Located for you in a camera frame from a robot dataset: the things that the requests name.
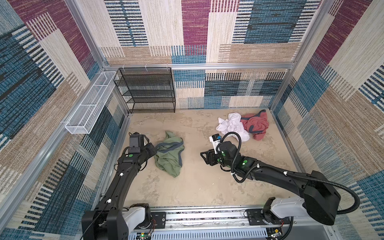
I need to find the white cloth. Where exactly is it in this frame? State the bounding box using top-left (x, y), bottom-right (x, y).
top-left (216, 113), bottom-right (250, 142)

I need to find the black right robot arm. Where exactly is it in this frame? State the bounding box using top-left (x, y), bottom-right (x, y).
top-left (200, 142), bottom-right (341, 226)

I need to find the red cloth with grey trim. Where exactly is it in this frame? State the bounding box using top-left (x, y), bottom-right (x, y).
top-left (241, 110), bottom-right (269, 141)

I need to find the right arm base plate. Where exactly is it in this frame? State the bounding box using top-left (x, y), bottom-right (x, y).
top-left (244, 209), bottom-right (291, 226)

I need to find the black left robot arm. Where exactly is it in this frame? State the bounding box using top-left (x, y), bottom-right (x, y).
top-left (80, 132), bottom-right (157, 240)

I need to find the white slotted cable duct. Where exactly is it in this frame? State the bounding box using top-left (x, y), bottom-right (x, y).
top-left (128, 228), bottom-right (268, 240)

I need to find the green cloth with grey trim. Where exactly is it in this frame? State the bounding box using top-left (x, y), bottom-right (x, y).
top-left (155, 131), bottom-right (185, 178)

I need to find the black wire shelf rack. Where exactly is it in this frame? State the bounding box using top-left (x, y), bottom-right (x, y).
top-left (115, 67), bottom-right (176, 114)

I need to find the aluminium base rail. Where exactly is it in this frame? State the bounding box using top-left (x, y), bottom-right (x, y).
top-left (125, 205), bottom-right (331, 232)

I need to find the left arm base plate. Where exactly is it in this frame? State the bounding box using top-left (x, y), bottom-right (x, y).
top-left (135, 212), bottom-right (167, 231)

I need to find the white wire mesh basket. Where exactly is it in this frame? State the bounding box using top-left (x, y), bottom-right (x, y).
top-left (65, 72), bottom-right (117, 135)

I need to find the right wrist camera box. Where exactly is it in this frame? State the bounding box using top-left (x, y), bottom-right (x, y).
top-left (209, 134), bottom-right (222, 154)

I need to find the black corrugated cable conduit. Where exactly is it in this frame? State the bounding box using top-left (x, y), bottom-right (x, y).
top-left (216, 131), bottom-right (361, 216)

